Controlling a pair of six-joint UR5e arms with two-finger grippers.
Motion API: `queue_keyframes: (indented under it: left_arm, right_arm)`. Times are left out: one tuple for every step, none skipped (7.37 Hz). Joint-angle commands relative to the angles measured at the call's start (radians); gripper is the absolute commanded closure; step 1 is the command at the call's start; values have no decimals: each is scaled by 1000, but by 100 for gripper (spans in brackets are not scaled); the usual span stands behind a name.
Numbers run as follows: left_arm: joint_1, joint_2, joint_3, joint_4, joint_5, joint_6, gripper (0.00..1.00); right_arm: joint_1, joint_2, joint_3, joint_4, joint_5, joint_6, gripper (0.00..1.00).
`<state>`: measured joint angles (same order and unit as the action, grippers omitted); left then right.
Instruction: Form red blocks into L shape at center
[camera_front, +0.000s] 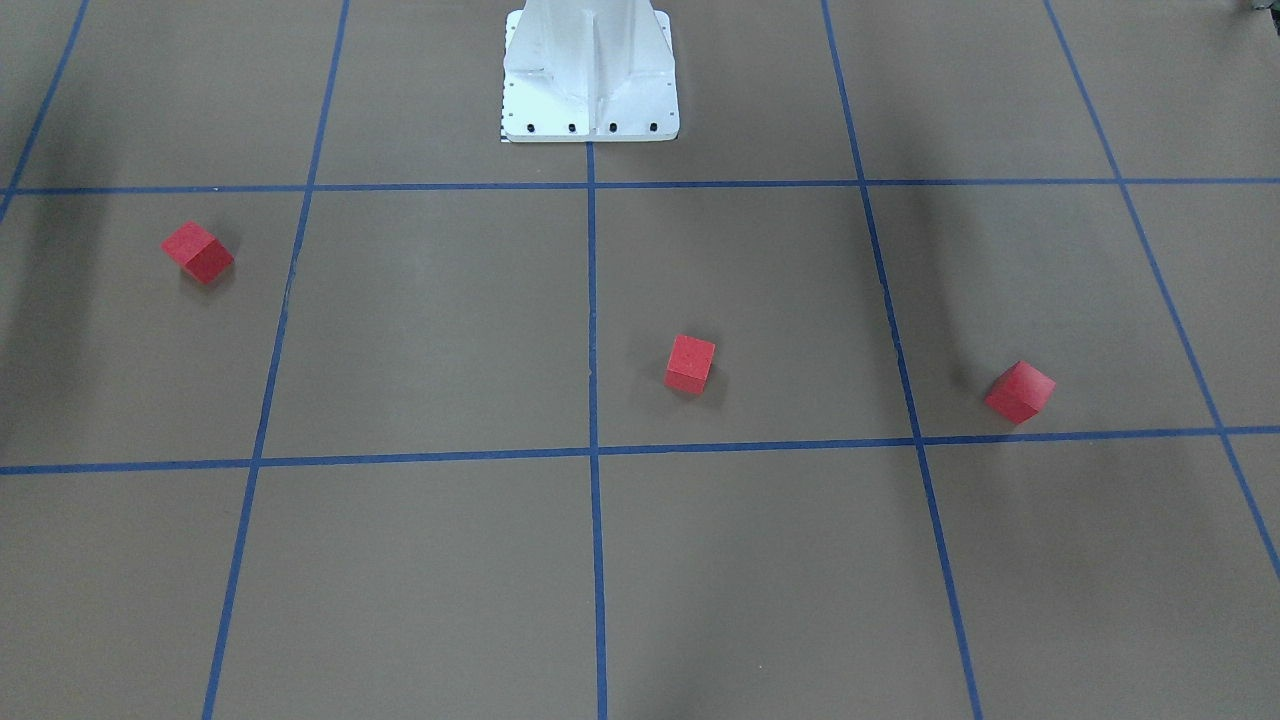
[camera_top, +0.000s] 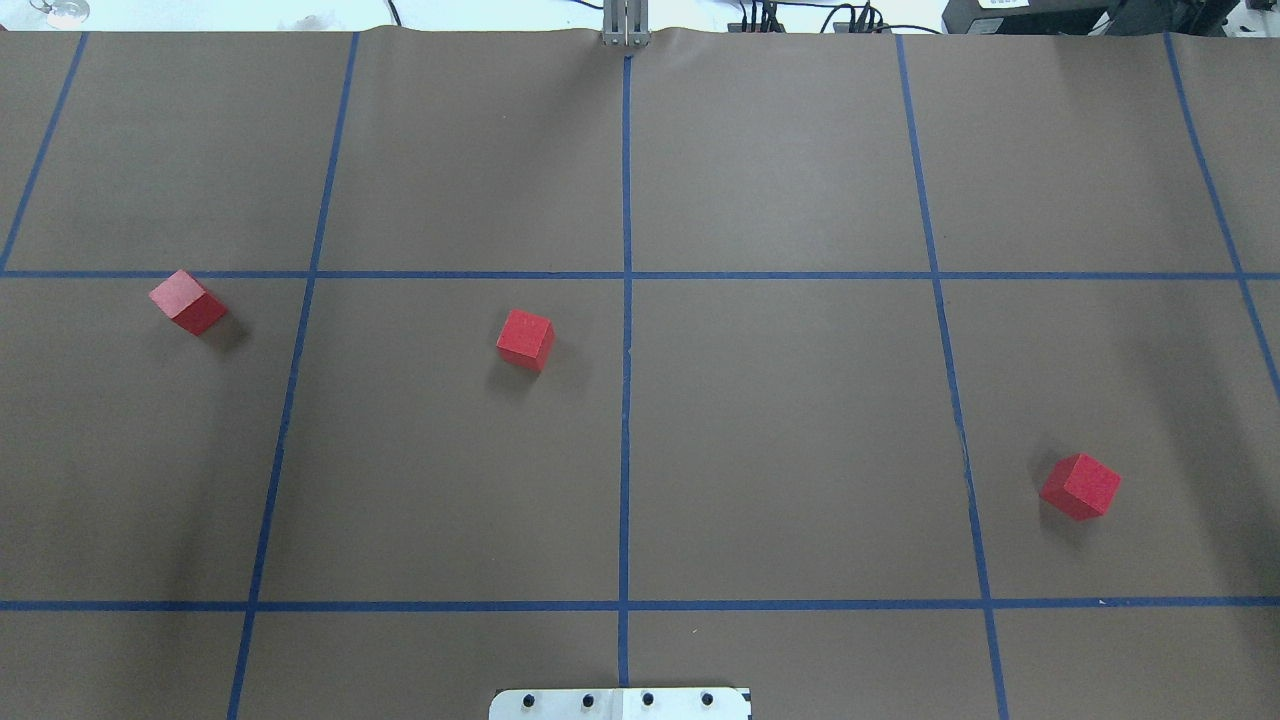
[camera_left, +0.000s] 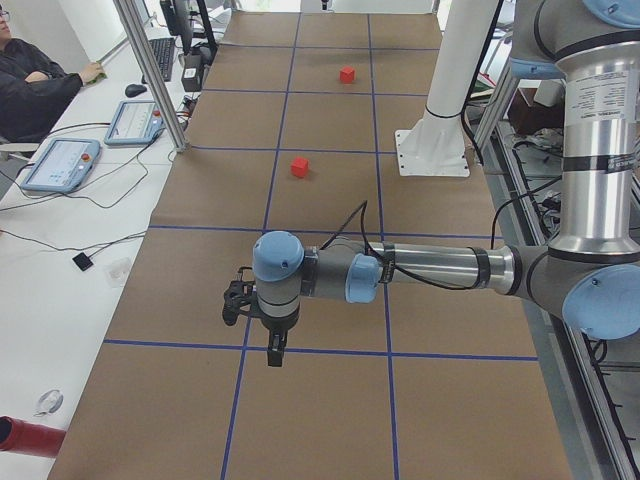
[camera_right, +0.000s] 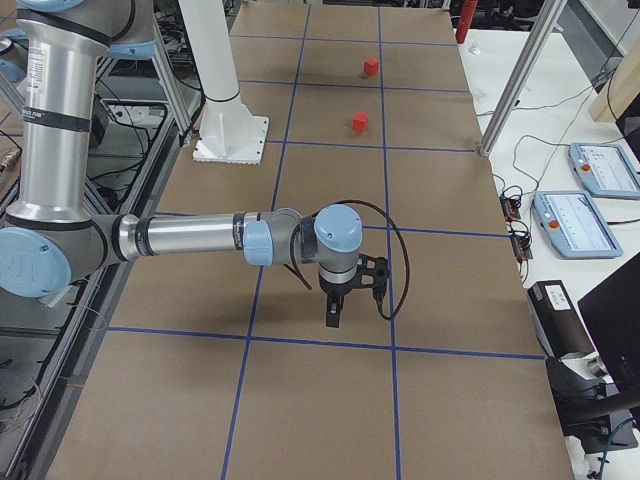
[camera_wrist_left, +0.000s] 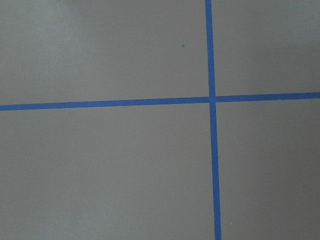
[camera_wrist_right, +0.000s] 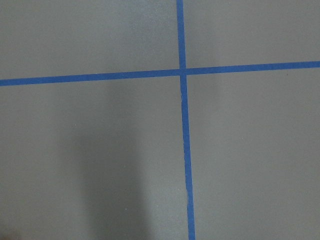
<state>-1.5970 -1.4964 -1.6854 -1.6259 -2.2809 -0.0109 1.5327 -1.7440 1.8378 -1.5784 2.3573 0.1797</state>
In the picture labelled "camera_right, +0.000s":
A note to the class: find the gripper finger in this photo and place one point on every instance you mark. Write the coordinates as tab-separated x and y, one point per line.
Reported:
333	312

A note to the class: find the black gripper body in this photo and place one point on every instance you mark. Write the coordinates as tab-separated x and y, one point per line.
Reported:
334	291

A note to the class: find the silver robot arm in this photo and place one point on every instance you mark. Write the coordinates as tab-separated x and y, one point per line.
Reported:
51	240

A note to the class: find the small circuit board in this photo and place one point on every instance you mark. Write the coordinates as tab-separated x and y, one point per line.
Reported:
510	207

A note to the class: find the black box with label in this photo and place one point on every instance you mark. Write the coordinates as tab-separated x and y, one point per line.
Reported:
557	322

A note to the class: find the near teach pendant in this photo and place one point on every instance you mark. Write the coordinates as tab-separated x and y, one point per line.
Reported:
574	225

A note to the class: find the teach pendant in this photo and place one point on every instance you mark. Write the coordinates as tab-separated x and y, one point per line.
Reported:
605	170
574	225

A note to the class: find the far teach pendant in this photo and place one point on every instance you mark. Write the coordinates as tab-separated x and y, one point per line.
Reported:
605	170

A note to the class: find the red cylinder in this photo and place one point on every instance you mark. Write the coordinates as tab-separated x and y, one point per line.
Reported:
465	20

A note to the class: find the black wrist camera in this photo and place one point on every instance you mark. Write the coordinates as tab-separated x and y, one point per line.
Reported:
373	274

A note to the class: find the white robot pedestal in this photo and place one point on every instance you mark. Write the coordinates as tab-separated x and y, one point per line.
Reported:
228	131

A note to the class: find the aluminium frame post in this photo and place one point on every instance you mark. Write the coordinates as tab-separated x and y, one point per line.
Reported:
536	40

